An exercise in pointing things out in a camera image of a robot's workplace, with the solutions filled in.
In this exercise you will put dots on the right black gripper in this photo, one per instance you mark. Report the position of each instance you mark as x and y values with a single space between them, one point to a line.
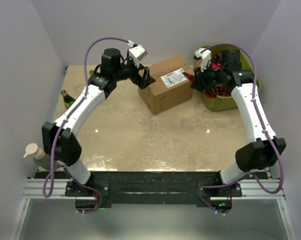
199 82

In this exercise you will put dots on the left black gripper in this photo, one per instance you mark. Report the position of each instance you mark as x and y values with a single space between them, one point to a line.
144 81

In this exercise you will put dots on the red black utility knife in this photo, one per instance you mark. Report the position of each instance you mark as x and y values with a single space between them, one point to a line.
190 77

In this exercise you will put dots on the brown cardboard express box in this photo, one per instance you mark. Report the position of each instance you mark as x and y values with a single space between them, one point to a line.
157 96

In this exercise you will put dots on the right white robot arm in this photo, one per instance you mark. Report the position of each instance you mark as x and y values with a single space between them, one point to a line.
263 148

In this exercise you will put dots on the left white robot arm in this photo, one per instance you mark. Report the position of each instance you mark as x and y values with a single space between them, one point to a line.
60 137

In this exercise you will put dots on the lower dark grape bunch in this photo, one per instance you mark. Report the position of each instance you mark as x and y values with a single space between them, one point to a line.
219 90

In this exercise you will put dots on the dark grape bunch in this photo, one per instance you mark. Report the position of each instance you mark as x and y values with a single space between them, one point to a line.
216 58
219 90

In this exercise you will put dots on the white shipping label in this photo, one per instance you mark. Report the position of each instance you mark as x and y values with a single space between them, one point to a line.
174 78

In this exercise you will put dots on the green plastic fruit bin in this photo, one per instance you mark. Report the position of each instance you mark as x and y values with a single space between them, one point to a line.
222 103

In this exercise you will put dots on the upper dark grape bunch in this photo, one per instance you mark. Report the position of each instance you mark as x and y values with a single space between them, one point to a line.
216 58

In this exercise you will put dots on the near green glass bottle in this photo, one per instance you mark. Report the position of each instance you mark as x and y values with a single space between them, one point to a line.
67 99

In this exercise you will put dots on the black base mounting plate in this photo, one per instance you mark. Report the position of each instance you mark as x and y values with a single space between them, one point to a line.
107 188

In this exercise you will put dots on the beige pump dispenser bottle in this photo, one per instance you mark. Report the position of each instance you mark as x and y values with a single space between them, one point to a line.
38 155

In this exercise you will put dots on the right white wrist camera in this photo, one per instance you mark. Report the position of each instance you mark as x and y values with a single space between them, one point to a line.
203 56

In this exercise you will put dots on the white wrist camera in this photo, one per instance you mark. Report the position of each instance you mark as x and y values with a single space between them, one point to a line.
203 56
137 53

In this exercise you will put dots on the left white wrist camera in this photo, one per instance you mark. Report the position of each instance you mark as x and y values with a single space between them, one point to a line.
137 53

